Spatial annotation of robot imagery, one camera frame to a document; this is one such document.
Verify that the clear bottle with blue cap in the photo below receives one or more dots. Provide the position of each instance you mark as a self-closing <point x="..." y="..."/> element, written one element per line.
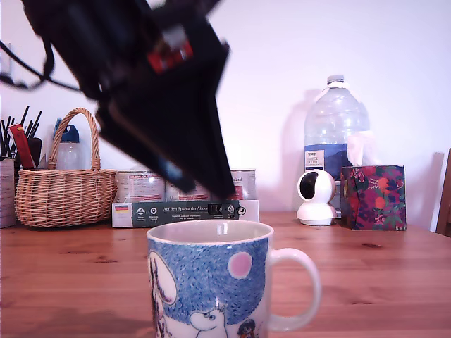
<point x="70" y="151"/>

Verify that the printed cardboard tray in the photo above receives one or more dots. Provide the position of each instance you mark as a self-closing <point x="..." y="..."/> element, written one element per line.
<point x="169" y="213"/>

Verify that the woven wicker basket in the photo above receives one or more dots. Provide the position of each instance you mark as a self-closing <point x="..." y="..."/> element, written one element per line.
<point x="63" y="197"/>

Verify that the red packet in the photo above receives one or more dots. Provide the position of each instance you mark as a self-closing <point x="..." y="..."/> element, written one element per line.
<point x="23" y="148"/>

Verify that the large clear water bottle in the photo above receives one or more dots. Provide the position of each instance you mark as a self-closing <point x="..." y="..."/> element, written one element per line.
<point x="331" y="123"/>

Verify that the grey holder box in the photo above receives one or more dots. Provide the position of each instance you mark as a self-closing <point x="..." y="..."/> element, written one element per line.
<point x="6" y="193"/>

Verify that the blue illustrated ceramic mug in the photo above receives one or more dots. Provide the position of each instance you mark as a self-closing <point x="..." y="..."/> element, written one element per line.
<point x="211" y="267"/>

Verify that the white tissue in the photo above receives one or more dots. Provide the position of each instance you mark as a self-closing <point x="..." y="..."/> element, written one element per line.
<point x="361" y="149"/>

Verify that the floral tissue box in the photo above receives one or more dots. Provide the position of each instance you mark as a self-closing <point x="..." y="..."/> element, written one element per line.
<point x="377" y="200"/>

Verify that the small white round camera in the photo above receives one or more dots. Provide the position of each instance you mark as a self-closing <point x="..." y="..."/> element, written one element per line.
<point x="315" y="207"/>

